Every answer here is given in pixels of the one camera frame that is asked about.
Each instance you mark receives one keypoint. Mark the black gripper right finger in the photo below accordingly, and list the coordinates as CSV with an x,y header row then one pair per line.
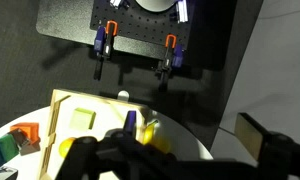
x,y
283,156

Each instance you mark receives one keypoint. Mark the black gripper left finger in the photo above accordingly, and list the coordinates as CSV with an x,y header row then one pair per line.
x,y
100,160

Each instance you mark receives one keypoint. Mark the wooden tray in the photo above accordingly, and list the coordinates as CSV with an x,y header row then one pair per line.
x,y
100,103

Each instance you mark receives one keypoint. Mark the orange block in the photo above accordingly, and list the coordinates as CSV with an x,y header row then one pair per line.
x,y
30,130

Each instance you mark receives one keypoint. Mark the brown block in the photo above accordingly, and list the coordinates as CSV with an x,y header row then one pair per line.
x,y
23,145

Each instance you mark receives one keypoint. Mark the green toy block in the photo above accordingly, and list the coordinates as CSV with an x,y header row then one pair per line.
x,y
9,148

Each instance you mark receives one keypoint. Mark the black white geometric pattern block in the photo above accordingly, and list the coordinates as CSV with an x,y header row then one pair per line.
x,y
3,173

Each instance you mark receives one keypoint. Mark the yellow orange ball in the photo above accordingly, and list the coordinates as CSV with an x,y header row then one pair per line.
x,y
66,146

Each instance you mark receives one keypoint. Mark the yellow banana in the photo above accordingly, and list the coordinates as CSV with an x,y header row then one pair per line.
x,y
156,136

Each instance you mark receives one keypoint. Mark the purple black bar clamp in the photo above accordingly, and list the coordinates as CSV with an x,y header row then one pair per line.
x,y
170,56
101,43

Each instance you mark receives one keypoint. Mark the black perforated breadboard plate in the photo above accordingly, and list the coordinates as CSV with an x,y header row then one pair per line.
x,y
143,30

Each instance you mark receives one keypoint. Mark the black cart top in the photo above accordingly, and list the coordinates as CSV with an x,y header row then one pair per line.
x,y
63,20

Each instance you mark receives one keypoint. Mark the aluminium extrusion bar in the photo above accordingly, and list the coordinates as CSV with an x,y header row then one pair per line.
x,y
115,2
182,10

